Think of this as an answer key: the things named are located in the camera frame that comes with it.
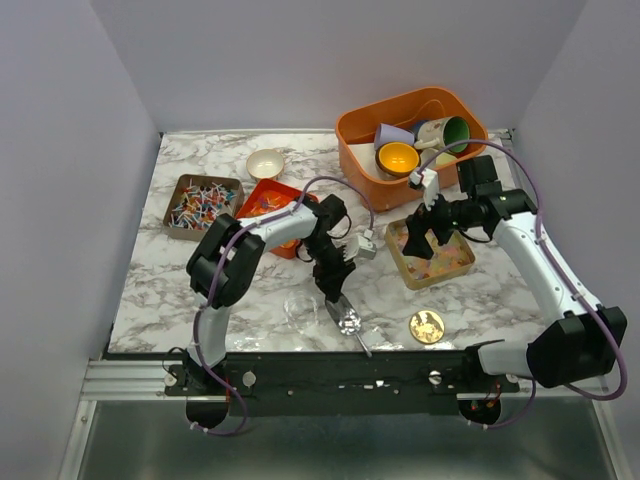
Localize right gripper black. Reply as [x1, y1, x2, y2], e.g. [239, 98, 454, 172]
[402, 183, 477, 259]

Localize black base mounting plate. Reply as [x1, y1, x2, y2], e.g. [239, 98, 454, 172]
[165, 350, 519, 417]

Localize aluminium rail frame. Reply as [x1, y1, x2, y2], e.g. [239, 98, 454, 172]
[61, 129, 632, 479]

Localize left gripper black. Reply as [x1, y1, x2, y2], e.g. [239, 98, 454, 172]
[301, 236, 356, 305]

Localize lavender cup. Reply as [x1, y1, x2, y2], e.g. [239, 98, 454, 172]
[374, 123, 415, 150]

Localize gold round jar lid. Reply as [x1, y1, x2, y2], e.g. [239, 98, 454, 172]
[408, 310, 445, 345]

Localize orange square candy tray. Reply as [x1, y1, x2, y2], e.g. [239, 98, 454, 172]
[234, 179, 318, 259]

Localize clear glass jar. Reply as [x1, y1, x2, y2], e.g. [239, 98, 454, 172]
[283, 290, 319, 332]

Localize cream cup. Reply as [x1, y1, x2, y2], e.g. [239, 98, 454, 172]
[420, 148, 457, 169]

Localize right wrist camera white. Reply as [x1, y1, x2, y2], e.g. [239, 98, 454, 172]
[408, 168, 440, 211]

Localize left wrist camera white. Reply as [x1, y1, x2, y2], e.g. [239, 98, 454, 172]
[343, 228, 377, 261]

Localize white ceramic bowl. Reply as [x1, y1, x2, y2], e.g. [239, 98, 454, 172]
[246, 149, 285, 182]

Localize large orange plastic bin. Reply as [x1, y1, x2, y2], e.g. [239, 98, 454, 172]
[335, 86, 488, 212]

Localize yellow inside bowl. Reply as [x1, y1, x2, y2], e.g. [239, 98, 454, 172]
[375, 142, 421, 179]

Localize brown tray with lollipops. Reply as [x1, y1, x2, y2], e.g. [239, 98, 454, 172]
[162, 174, 244, 242]

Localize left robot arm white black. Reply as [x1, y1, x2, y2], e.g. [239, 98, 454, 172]
[186, 195, 355, 395]

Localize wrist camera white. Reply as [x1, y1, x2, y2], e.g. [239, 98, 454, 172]
[408, 168, 440, 211]
[343, 228, 377, 261]

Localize metal scoop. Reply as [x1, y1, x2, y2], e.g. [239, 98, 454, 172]
[325, 295, 372, 358]

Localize floral mug green inside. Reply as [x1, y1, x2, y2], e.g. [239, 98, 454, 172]
[413, 116, 471, 153]

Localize gold tin with popsicle candies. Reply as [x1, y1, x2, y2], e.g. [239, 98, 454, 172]
[384, 220, 475, 290]

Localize blue cup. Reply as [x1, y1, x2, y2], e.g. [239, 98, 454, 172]
[411, 120, 428, 137]

